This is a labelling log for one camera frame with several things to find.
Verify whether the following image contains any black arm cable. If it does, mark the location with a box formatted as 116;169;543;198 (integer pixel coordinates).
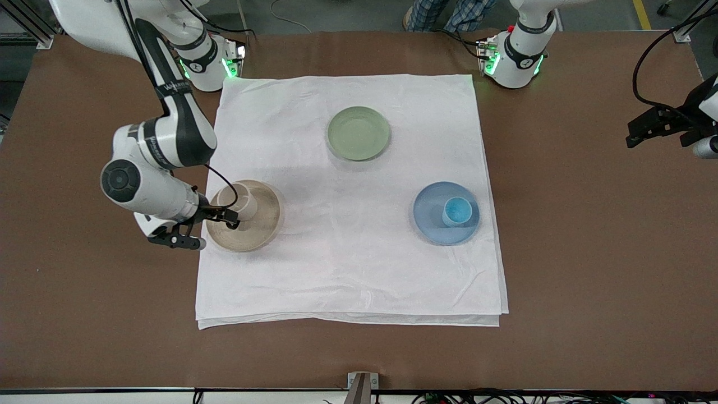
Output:
203;163;240;209
632;6;718;113

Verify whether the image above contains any green plate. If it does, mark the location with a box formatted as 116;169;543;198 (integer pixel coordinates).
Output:
326;105;391;162

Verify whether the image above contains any blue cup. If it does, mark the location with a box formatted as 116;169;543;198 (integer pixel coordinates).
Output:
442;196;474;228

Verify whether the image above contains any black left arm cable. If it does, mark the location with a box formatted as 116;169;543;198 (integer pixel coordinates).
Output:
632;6;718;113

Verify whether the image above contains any plaid trouser leg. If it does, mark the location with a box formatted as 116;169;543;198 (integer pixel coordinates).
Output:
446;0;498;33
406;0;450;32

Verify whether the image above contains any aluminium frame profile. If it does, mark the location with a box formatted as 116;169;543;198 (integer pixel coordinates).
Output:
670;0;718;44
0;0;56;50

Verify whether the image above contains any black cable bundle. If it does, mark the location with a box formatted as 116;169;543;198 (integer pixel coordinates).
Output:
412;390;718;404

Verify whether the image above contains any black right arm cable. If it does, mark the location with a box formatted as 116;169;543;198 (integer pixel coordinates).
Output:
203;163;240;209

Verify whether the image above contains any grey floor cable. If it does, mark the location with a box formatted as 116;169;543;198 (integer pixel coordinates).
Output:
270;0;312;34

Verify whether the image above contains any beige gray plate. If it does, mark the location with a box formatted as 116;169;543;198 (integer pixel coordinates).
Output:
206;180;282;253

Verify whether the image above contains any metal table bracket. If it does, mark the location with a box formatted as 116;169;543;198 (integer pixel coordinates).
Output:
347;372;379;404

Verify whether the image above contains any blue plate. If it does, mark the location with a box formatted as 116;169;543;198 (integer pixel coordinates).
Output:
413;181;482;246

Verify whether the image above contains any white mug black handle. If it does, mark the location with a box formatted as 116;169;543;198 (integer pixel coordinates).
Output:
216;182;259;223

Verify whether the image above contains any white table cloth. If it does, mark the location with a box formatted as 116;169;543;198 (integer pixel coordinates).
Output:
195;74;509;330

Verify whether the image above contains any black base cable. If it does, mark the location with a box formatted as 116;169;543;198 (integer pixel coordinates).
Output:
433;28;484;60

